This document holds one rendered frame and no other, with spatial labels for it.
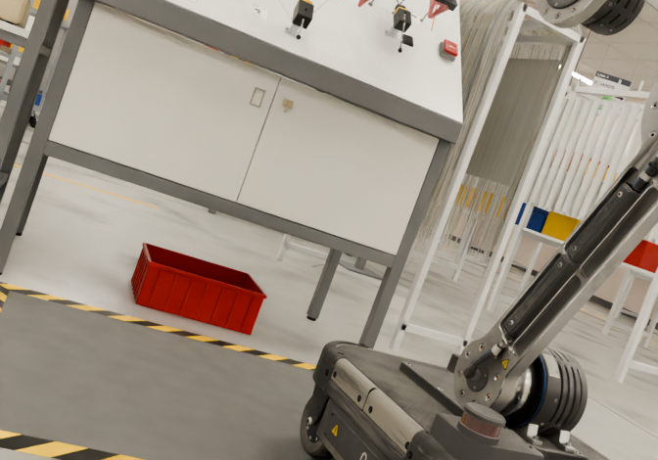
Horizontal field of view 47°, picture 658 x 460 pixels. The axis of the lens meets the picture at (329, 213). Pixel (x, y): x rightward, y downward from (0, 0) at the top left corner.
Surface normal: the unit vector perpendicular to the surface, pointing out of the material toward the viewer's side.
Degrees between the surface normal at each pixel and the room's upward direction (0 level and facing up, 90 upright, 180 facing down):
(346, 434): 90
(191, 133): 90
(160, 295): 90
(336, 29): 50
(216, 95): 90
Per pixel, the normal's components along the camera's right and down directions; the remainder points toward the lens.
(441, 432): -0.85, -0.29
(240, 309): 0.30, 0.17
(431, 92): 0.44, -0.48
